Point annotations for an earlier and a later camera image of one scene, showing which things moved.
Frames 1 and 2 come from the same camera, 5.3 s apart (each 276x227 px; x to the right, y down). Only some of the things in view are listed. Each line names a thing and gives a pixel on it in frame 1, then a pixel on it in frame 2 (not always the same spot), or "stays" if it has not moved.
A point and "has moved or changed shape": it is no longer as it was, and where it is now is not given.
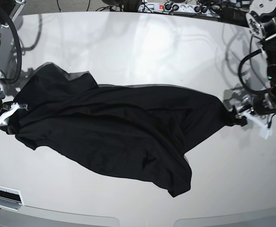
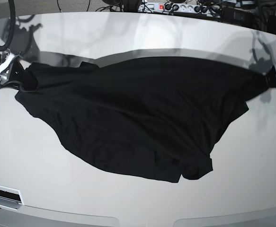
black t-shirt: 147,130 has moved or changed shape
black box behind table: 234,16 stays
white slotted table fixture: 5,196 stays
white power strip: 179,7 stays
